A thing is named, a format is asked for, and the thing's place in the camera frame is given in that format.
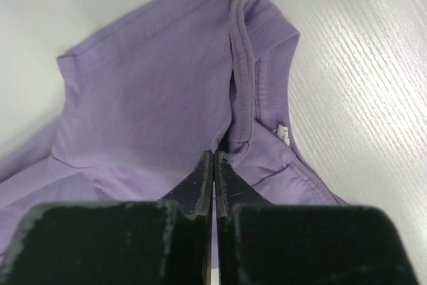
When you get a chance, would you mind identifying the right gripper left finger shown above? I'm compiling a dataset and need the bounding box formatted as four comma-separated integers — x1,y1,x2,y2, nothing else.
1,151,214,284

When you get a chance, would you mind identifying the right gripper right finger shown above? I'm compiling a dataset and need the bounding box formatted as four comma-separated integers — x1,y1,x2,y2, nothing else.
214,152,418,284

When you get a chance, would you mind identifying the purple t shirt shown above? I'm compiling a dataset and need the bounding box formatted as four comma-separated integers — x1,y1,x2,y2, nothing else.
1,0,341,252

